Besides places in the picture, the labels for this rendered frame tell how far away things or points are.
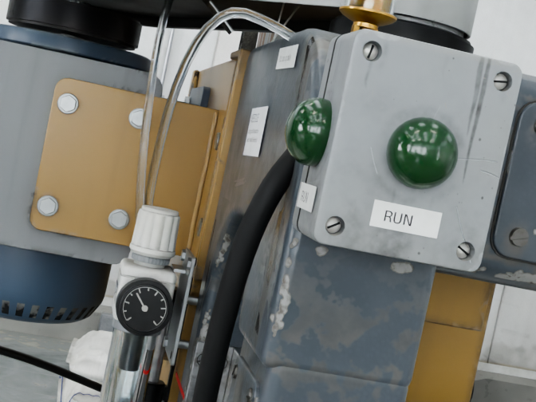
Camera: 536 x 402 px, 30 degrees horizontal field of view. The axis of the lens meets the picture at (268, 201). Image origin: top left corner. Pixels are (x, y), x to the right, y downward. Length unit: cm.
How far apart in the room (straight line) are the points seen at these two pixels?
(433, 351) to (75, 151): 33
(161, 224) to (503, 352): 569
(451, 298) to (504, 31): 541
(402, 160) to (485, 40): 568
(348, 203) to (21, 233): 47
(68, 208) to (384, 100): 45
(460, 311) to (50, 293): 35
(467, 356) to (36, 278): 36
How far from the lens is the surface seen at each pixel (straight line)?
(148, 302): 65
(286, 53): 55
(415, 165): 41
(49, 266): 87
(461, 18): 61
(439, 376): 81
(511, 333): 630
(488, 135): 43
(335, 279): 46
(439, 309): 75
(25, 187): 84
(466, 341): 81
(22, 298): 88
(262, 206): 47
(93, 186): 83
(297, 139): 42
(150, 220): 66
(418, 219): 42
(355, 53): 41
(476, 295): 76
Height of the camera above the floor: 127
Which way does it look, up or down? 3 degrees down
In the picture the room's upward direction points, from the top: 12 degrees clockwise
